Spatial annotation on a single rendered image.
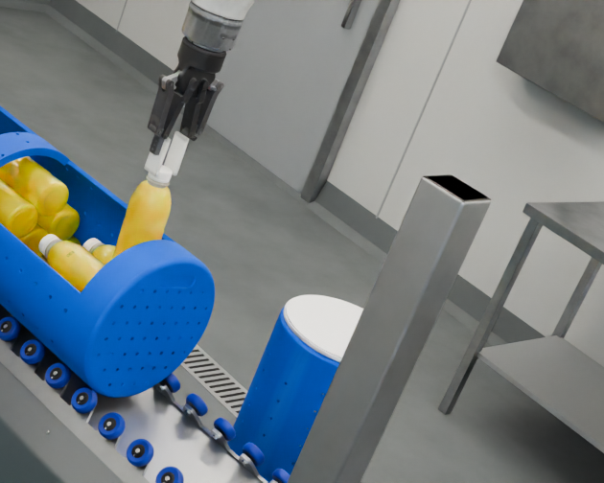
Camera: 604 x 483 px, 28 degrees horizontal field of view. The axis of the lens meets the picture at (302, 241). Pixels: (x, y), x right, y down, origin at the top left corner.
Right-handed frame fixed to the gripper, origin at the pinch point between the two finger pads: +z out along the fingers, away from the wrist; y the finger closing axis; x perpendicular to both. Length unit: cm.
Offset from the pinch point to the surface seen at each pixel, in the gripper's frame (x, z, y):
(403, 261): -69, -24, -37
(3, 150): 30.8, 15.1, -7.1
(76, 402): -10.2, 41.3, -12.4
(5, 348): 10.3, 43.9, -11.7
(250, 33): 279, 76, 350
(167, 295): -11.5, 20.8, -1.0
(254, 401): -9, 53, 41
